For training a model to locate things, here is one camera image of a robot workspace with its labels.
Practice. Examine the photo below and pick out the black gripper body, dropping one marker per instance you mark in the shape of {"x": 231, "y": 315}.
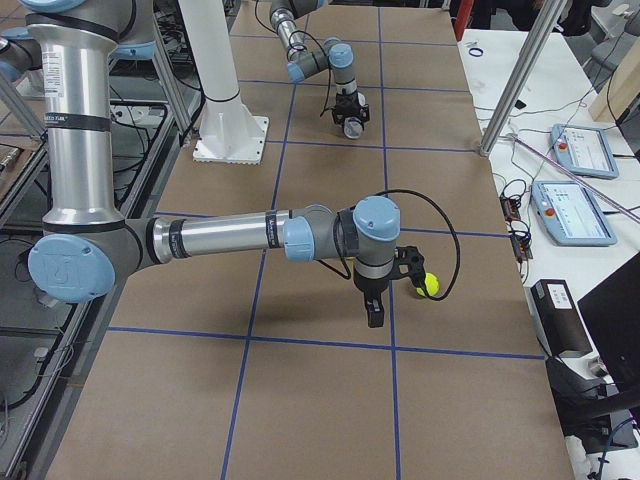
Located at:
{"x": 348, "y": 102}
{"x": 369, "y": 287}

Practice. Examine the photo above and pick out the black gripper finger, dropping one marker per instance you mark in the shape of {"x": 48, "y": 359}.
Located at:
{"x": 374, "y": 309}

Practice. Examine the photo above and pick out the white blue tennis ball can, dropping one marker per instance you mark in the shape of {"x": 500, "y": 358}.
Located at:
{"x": 353, "y": 128}

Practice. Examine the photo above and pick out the yellow tennis ball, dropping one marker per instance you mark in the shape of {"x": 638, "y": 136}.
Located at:
{"x": 431, "y": 286}

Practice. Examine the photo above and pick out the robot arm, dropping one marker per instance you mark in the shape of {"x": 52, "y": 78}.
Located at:
{"x": 334, "y": 55}
{"x": 90, "y": 244}

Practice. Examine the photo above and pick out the small electronics board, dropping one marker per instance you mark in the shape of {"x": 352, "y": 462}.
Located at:
{"x": 518, "y": 230}

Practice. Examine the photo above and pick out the black box with label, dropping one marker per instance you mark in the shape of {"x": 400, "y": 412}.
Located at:
{"x": 563, "y": 331}

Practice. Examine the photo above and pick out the near teach pendant tablet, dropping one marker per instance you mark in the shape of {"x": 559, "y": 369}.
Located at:
{"x": 571, "y": 215}

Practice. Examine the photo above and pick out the teach pendant tablet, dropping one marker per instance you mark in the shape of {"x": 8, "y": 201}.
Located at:
{"x": 583, "y": 151}
{"x": 571, "y": 215}

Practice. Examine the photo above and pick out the black monitor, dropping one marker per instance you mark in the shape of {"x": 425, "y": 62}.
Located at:
{"x": 611, "y": 314}

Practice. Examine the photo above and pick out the far teach pendant tablet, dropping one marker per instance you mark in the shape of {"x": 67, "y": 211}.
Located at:
{"x": 583, "y": 151}

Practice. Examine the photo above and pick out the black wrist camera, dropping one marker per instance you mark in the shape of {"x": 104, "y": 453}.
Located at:
{"x": 409, "y": 263}

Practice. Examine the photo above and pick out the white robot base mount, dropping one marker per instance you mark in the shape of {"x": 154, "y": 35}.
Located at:
{"x": 228, "y": 132}

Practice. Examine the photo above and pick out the aluminium frame post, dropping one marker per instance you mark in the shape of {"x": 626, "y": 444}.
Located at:
{"x": 532, "y": 47}

